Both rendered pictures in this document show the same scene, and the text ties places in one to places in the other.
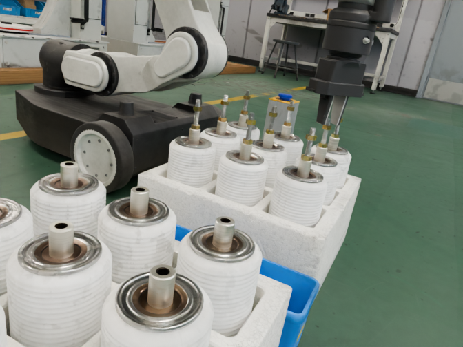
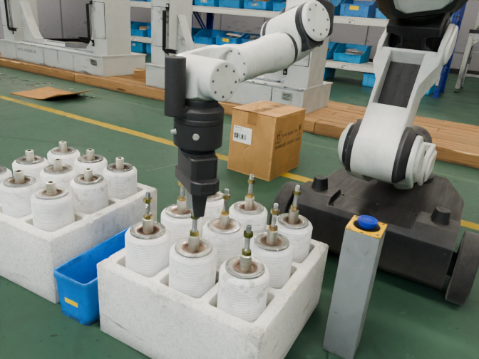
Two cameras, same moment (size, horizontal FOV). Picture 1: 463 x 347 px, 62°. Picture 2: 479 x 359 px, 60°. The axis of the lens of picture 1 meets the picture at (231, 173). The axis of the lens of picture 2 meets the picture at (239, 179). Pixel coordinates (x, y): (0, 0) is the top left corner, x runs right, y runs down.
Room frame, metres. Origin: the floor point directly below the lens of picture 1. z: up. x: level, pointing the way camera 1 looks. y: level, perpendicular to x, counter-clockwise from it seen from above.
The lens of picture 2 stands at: (0.89, -0.89, 0.69)
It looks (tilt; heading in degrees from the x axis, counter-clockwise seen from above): 21 degrees down; 94
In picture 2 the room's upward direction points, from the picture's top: 5 degrees clockwise
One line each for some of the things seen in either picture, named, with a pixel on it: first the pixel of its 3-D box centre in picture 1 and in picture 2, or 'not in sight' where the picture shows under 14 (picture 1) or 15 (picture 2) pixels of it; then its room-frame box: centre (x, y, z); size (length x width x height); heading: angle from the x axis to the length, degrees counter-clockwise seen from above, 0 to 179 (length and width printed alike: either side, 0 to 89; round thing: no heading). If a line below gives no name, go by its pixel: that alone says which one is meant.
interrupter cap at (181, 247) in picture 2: (319, 160); (193, 247); (0.77, -0.18, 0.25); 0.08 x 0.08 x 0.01
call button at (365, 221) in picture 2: (284, 97); (367, 223); (1.11, -0.12, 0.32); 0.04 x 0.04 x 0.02
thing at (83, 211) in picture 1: (69, 242); (120, 196); (0.47, 0.22, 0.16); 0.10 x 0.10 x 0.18
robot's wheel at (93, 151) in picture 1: (101, 157); (289, 211); (0.99, 0.36, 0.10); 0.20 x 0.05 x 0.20; 64
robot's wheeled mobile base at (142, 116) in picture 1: (109, 98); (392, 186); (1.33, 0.46, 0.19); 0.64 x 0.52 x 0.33; 64
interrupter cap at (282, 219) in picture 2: (242, 126); (292, 221); (0.97, -0.01, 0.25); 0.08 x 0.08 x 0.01
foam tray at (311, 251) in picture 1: (255, 211); (219, 285); (0.82, -0.07, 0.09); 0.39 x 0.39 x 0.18; 66
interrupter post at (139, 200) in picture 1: (139, 201); (88, 174); (0.42, 0.11, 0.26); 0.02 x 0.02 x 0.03
